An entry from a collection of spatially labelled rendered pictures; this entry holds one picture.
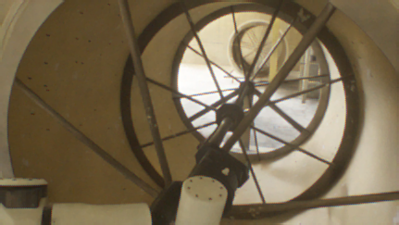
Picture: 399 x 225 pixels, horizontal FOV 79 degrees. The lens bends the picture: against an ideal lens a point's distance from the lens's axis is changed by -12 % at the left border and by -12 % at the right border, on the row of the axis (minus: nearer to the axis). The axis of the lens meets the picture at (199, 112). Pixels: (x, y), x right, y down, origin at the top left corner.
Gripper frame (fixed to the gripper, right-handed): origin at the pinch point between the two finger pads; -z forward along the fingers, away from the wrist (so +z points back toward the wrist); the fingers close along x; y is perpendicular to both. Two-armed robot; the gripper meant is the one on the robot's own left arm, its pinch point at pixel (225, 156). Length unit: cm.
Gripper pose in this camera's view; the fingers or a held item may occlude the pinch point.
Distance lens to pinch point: 62.7
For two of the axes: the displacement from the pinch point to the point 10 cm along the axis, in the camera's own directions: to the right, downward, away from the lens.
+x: -8.1, -5.8, 0.6
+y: -5.2, 7.6, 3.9
